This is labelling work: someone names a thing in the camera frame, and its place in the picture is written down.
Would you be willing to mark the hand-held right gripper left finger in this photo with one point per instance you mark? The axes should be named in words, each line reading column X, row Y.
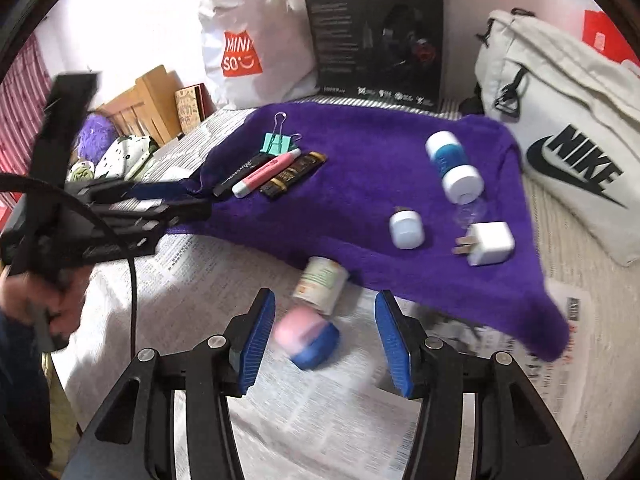
column 257, row 340

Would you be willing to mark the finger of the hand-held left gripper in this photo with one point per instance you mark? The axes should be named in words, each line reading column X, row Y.
column 185, row 211
column 165, row 189

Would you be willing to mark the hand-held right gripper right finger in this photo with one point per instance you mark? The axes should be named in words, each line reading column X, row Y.
column 395, row 345

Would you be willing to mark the pink and blue jar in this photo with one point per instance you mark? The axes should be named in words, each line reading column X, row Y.
column 307, row 337

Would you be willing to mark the black cosmetic tube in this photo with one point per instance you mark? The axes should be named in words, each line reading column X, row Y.
column 240, row 176

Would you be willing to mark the beige cylindrical bottle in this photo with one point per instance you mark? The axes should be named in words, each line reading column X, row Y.
column 320, row 285

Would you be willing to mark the pink lip balm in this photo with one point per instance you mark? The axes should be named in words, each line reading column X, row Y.
column 265, row 174

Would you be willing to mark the black and gold tube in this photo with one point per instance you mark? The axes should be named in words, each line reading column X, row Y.
column 292, row 175

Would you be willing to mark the small white bottle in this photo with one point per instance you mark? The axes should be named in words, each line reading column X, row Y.
column 406, row 229

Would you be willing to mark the white charger plug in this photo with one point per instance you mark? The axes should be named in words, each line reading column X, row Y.
column 492, row 242

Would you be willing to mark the clear plastic cap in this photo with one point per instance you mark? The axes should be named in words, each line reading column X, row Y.
column 470, row 212

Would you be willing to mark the person's left forearm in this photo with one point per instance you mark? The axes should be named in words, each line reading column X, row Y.
column 20, row 385

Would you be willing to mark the person's left hand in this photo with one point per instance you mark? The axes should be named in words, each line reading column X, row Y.
column 15, row 297

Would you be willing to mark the white patterned cloth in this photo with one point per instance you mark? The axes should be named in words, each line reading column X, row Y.
column 122, row 157

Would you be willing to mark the wooden rack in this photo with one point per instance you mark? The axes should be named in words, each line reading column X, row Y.
column 145, row 105

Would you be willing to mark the purple plush toy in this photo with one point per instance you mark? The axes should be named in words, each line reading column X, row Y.
column 97, row 135

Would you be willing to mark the newspaper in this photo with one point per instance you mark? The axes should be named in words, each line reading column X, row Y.
column 310, row 410

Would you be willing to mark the small brown box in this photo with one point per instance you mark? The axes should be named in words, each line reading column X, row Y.
column 190, row 105

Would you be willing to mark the green binder clip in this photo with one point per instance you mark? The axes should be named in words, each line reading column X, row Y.
column 276, row 142

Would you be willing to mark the pink striped curtain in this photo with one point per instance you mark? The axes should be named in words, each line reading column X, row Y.
column 25, row 95

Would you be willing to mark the purple towel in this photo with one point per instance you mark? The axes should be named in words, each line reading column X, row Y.
column 360, row 180

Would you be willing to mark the white plastic shopping bag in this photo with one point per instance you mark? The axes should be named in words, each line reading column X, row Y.
column 255, row 45

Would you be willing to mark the white and blue bottle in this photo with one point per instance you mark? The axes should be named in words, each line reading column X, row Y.
column 452, row 165

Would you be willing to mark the black product box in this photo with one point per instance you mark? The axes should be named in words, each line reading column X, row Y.
column 375, row 35

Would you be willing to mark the grey sling bag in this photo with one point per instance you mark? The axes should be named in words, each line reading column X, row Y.
column 565, row 125

